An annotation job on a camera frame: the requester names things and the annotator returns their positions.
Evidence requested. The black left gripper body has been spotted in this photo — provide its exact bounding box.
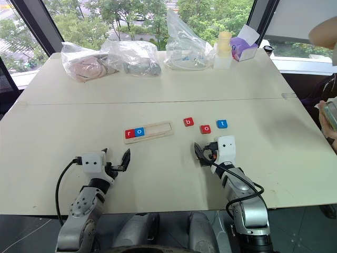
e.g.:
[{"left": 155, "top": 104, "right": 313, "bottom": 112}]
[{"left": 104, "top": 161, "right": 125, "bottom": 181}]

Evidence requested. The white roller blind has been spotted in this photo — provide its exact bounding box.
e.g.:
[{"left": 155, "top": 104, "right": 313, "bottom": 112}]
[{"left": 263, "top": 0, "right": 337, "bottom": 45}]

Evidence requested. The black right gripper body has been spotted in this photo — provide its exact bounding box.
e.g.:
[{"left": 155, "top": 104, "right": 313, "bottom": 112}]
[{"left": 202, "top": 141, "right": 220, "bottom": 167}]

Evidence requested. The wooden letter tray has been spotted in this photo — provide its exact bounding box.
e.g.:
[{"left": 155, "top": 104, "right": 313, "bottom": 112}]
[{"left": 123, "top": 120, "right": 175, "bottom": 145}]

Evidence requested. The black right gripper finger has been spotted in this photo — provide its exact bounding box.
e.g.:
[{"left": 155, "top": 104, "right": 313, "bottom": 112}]
[
  {"left": 193, "top": 142, "right": 205, "bottom": 161},
  {"left": 197, "top": 157, "right": 213, "bottom": 168}
]

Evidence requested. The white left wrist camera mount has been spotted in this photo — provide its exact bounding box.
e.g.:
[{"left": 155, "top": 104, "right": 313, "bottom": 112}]
[{"left": 80, "top": 152, "right": 116, "bottom": 183}]

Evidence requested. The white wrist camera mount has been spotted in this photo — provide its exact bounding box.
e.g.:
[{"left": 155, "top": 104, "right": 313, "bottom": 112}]
[
  {"left": 217, "top": 135, "right": 236, "bottom": 163},
  {"left": 80, "top": 152, "right": 116, "bottom": 183}
]

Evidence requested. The tall clear plastic bag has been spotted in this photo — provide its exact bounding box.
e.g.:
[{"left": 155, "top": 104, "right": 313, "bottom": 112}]
[{"left": 164, "top": 8, "right": 216, "bottom": 72}]

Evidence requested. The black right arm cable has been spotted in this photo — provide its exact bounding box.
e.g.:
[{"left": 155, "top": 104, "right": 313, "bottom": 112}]
[{"left": 210, "top": 161, "right": 265, "bottom": 215}]

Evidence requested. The dark window pillar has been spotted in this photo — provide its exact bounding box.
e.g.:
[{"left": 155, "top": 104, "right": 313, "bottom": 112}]
[
  {"left": 11, "top": 0, "right": 59, "bottom": 57},
  {"left": 247, "top": 0, "right": 280, "bottom": 48}
]

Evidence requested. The person's dark clothed body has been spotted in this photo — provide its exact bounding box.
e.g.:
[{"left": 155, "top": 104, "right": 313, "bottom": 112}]
[{"left": 299, "top": 73, "right": 337, "bottom": 130}]

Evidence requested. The plastic bag with pink items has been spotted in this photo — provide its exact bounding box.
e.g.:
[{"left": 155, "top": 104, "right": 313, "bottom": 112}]
[{"left": 61, "top": 41, "right": 120, "bottom": 84}]

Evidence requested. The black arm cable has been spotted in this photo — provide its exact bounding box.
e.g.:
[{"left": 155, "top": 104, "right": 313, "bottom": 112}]
[
  {"left": 210, "top": 161, "right": 265, "bottom": 215},
  {"left": 54, "top": 156, "right": 83, "bottom": 228}
]

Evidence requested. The purple tissue box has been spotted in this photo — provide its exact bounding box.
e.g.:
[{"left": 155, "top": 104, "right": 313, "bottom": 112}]
[{"left": 229, "top": 24, "right": 260, "bottom": 62}]

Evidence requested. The smartphone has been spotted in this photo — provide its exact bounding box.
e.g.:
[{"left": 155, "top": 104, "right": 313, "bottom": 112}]
[{"left": 322, "top": 101, "right": 337, "bottom": 130}]

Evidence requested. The person's hand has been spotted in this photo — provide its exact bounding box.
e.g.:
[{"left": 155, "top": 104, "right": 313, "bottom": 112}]
[{"left": 316, "top": 100, "right": 337, "bottom": 141}]

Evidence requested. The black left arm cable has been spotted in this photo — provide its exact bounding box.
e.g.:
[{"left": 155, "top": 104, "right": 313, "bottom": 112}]
[{"left": 54, "top": 156, "right": 83, "bottom": 228}]

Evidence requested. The plastic bag with grey item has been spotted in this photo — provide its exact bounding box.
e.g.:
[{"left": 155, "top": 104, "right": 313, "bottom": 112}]
[{"left": 101, "top": 39, "right": 162, "bottom": 78}]

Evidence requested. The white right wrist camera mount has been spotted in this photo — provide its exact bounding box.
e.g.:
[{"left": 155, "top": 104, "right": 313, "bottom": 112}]
[{"left": 217, "top": 135, "right": 236, "bottom": 163}]

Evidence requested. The black mesh chair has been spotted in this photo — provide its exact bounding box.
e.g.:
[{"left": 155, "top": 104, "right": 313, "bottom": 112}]
[{"left": 0, "top": 56, "right": 19, "bottom": 114}]

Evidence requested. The cream stacked plastic container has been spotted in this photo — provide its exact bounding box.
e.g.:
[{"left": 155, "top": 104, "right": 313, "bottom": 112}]
[{"left": 213, "top": 31, "right": 233, "bottom": 70}]

